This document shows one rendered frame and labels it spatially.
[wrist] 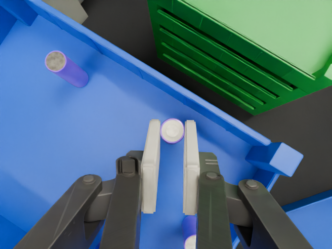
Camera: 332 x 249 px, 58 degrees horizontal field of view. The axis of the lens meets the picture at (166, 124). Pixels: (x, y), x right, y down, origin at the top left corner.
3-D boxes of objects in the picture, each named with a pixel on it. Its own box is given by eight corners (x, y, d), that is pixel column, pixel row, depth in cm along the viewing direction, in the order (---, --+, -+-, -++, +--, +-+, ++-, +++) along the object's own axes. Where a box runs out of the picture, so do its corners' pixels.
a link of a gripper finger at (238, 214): (199, 199, 14) (266, 202, 13) (196, 150, 18) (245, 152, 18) (197, 226, 14) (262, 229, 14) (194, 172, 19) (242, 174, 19)
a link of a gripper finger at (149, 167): (155, 215, 16) (141, 214, 16) (160, 155, 23) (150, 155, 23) (155, 165, 15) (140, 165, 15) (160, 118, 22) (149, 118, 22)
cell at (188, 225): (199, 263, 23) (193, 237, 29) (212, 242, 23) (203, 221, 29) (179, 249, 23) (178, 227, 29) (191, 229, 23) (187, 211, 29)
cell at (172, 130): (185, 131, 27) (190, 126, 21) (175, 148, 27) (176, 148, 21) (168, 120, 28) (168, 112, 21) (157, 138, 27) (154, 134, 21)
